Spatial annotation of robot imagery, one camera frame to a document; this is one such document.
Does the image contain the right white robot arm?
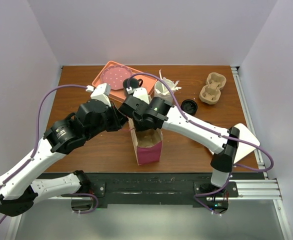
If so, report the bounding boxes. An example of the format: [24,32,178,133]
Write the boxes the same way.
[119,95,240,197]

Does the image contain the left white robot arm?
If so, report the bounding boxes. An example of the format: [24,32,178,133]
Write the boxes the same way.
[0,99,128,217]

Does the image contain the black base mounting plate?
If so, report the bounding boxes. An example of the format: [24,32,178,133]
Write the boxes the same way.
[86,172,239,208]

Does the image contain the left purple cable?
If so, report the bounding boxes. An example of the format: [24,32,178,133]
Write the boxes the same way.
[0,84,94,240]

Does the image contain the pink polka dot plate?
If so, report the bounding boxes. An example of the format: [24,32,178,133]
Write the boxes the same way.
[100,64,133,91]

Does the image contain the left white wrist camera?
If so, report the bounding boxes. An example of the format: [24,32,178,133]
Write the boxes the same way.
[85,83,111,104]

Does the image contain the white square plate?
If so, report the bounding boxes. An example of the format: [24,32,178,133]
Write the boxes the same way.
[208,122,261,165]

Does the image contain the white cylindrical container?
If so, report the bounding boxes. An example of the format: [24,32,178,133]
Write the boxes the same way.
[154,78,175,103]

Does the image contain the dark green mug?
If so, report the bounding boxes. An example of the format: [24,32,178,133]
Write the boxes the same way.
[122,77,143,97]

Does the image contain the aluminium frame rail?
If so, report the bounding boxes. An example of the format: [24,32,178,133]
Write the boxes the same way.
[230,66,250,124]

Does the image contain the brown cardboard cup carrier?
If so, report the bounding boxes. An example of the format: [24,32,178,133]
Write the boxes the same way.
[199,72,227,105]
[136,131,159,148]

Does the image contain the cream and pink paper bag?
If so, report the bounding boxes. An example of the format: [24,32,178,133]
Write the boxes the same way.
[128,119,163,166]

